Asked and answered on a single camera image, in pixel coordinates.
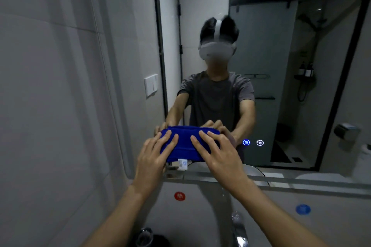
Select person's left hand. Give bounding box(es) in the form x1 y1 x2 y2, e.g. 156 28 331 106
131 130 179 200

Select clear glass cup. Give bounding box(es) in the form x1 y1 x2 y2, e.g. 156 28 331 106
135 227 154 247

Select black tray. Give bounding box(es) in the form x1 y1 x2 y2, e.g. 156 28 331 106
150 235 172 247

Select blue cloth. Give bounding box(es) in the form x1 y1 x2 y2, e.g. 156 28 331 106
159 125 221 171

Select person's right forearm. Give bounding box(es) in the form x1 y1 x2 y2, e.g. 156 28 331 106
231 179 331 247

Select chrome faucet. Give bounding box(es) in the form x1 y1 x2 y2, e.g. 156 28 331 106
231 211 250 247

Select rectangular wall mirror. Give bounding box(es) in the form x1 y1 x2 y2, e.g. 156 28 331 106
90 0 371 195

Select person's right hand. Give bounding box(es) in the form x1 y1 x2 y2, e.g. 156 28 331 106
190 130 250 194

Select person's left forearm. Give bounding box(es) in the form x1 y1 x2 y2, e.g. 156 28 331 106
82 184 148 247

